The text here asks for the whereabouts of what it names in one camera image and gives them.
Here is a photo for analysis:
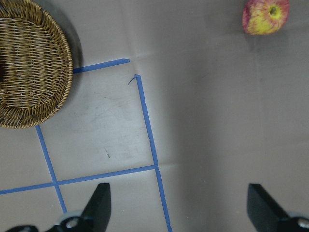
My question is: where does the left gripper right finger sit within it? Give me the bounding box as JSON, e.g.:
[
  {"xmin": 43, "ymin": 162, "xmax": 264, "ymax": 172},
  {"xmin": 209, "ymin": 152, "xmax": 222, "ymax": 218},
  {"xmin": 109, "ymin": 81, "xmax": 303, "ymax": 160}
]
[{"xmin": 247, "ymin": 183, "xmax": 309, "ymax": 232}]

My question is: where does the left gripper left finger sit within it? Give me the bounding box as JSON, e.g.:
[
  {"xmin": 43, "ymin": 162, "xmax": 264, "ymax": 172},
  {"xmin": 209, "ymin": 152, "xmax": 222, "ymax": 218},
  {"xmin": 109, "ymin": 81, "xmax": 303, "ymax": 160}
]
[{"xmin": 4, "ymin": 182, "xmax": 112, "ymax": 232}]

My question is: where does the red apple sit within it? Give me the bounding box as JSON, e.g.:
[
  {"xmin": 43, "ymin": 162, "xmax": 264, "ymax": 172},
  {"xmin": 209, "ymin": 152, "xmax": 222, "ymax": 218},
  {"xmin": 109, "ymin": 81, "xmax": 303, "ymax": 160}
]
[{"xmin": 242, "ymin": 0, "xmax": 290, "ymax": 35}]

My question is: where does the wicker basket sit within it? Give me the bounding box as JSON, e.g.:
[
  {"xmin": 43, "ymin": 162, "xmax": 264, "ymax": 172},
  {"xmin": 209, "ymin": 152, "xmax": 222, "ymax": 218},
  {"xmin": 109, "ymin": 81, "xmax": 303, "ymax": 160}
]
[{"xmin": 0, "ymin": 0, "xmax": 73, "ymax": 129}]

